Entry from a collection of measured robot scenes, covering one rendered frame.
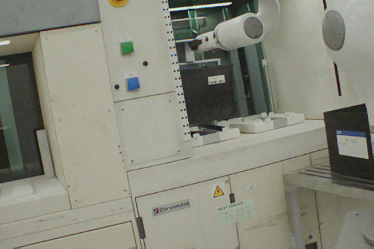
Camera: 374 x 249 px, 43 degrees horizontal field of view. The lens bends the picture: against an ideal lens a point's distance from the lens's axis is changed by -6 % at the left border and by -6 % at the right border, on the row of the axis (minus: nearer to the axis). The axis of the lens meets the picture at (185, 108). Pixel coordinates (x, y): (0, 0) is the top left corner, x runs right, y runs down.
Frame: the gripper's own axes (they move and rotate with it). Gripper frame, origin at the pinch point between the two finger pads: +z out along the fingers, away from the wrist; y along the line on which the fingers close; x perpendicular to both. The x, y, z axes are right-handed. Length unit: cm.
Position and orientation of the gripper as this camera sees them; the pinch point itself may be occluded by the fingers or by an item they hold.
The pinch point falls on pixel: (202, 43)
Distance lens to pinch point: 161.0
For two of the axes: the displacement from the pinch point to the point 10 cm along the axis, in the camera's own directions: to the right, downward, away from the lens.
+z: -4.0, 0.2, 9.2
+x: -1.7, -9.8, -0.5
